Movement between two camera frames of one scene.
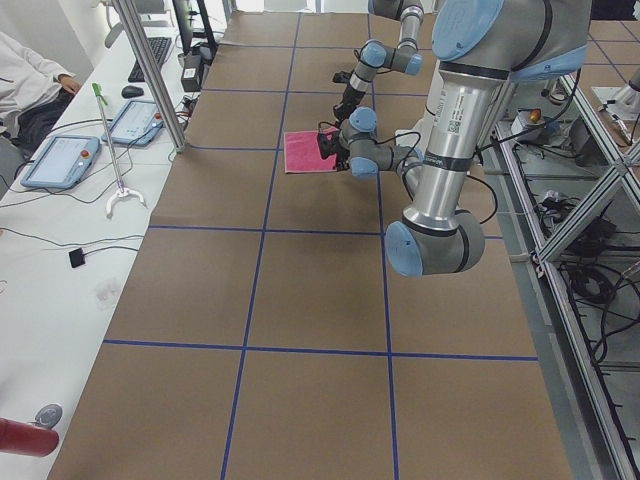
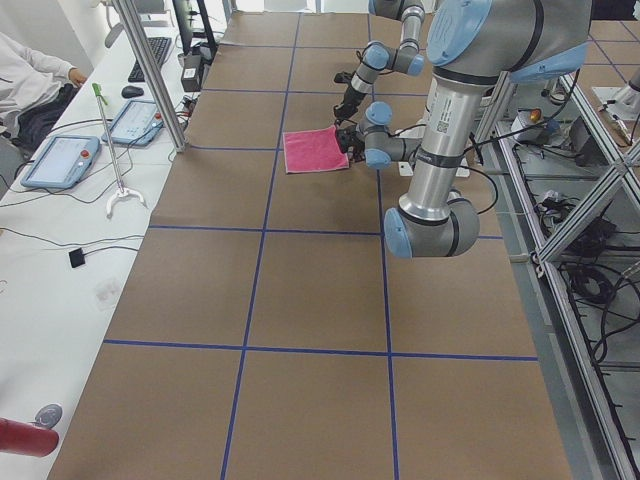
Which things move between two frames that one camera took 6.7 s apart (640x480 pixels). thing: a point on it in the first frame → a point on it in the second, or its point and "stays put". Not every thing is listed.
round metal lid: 48,415 stays put
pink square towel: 302,153 stays put
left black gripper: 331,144 → 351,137
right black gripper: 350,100 stays put
